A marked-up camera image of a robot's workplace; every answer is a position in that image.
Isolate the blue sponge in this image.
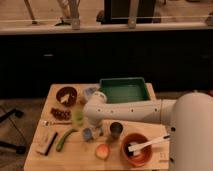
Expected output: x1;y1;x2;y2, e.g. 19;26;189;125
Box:
82;128;103;141

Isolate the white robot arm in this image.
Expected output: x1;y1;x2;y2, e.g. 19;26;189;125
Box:
83;91;213;171

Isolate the small metal cup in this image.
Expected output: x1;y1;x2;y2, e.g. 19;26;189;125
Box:
110;122;123;139

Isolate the small light green cup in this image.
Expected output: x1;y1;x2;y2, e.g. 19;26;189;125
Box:
73;110;84;126

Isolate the orange round fruit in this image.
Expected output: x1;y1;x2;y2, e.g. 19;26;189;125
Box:
95;144;110;160

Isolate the green cucumber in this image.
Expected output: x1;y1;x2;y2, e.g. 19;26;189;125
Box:
56;128;78;152

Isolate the green plastic tray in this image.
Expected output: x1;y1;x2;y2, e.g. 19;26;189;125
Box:
100;77;150;104

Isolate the dark red bowl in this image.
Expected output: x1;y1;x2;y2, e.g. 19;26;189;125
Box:
56;87;77;107

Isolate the white brush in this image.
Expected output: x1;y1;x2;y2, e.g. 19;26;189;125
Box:
128;135;170;152

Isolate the orange terracotta bowl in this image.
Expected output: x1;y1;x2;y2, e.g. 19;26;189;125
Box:
120;133;152;167

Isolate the black chair base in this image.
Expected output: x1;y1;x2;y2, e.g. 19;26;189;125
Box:
0;108;27;155

